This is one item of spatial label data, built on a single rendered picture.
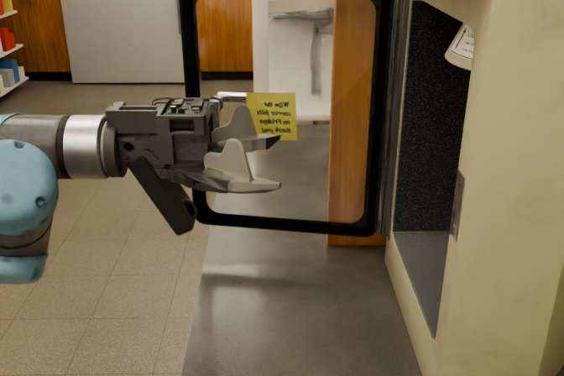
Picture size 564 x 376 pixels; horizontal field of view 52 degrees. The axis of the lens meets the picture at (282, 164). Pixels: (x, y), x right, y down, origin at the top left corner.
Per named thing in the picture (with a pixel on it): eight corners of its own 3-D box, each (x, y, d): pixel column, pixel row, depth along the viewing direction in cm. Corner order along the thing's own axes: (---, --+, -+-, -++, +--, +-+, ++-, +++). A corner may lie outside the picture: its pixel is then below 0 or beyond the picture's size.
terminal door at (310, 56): (377, 238, 92) (396, -23, 76) (194, 223, 97) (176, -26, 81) (377, 236, 93) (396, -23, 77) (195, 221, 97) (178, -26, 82)
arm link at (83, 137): (68, 190, 65) (90, 162, 73) (108, 190, 65) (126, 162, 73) (59, 127, 62) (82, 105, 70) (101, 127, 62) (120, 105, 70)
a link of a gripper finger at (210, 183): (218, 185, 60) (160, 165, 65) (219, 198, 61) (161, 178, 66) (247, 170, 64) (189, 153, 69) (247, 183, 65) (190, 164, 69)
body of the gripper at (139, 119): (209, 117, 62) (97, 116, 62) (212, 189, 65) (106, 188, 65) (216, 96, 69) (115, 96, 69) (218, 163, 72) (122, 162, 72)
